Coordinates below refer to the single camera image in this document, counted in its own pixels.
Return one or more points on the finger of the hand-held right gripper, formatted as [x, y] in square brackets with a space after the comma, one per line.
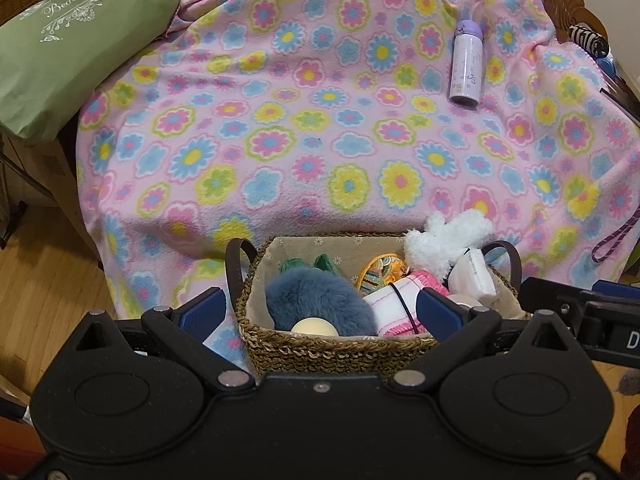
[550, 295]

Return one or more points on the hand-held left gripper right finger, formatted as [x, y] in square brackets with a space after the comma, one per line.
[440, 312]

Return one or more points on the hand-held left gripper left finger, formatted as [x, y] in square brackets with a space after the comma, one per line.
[200, 311]

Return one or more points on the white tissue packet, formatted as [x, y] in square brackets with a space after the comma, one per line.
[472, 275]

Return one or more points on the pink white towel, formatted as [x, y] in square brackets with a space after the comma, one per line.
[385, 310]

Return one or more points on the white teddy bear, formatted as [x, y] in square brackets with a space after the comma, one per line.
[440, 245]

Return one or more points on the orange patterned pouch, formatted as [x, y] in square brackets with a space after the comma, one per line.
[380, 274]

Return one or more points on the cream foam ball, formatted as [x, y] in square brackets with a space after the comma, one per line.
[314, 328]

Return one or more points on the blue fluffy plush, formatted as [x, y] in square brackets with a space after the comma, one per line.
[315, 295]

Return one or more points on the woven seagrass basket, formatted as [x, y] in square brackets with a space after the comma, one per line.
[310, 355]

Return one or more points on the green plush toy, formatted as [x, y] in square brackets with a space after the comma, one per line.
[326, 263]

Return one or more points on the grey fuzzy item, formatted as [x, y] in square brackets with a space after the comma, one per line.
[630, 382]

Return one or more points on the maroon fuzzy cloth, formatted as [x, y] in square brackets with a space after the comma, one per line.
[632, 440]

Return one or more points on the pink floral fleece blanket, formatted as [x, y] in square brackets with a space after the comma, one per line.
[320, 110]

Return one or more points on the blue round item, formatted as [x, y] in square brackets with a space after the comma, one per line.
[606, 67]

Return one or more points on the purple white water bottle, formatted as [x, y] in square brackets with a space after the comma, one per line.
[465, 70]

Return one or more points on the zebra striped item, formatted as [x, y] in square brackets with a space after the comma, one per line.
[585, 35]

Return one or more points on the green printed pillow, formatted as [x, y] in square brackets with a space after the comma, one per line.
[75, 50]

